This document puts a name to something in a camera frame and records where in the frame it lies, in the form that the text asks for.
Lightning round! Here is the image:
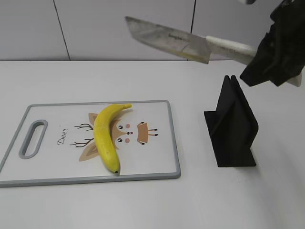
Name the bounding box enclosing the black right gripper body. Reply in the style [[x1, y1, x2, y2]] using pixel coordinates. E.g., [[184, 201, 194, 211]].
[[259, 0, 305, 73]]

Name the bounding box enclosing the yellow plastic banana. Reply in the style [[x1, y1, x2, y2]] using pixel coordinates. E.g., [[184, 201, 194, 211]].
[[93, 104, 132, 175]]

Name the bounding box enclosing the black knife stand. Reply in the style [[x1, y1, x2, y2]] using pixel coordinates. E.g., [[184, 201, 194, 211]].
[[203, 75, 259, 167]]

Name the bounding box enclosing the white-handled kitchen knife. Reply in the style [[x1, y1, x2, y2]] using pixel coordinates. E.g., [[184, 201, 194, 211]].
[[125, 16, 303, 86]]

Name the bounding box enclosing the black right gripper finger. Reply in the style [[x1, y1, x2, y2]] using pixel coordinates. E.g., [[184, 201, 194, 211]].
[[240, 49, 275, 86], [270, 64, 301, 86]]

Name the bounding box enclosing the white deer cutting board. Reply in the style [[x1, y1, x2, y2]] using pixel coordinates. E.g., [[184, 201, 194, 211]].
[[0, 100, 181, 187]]

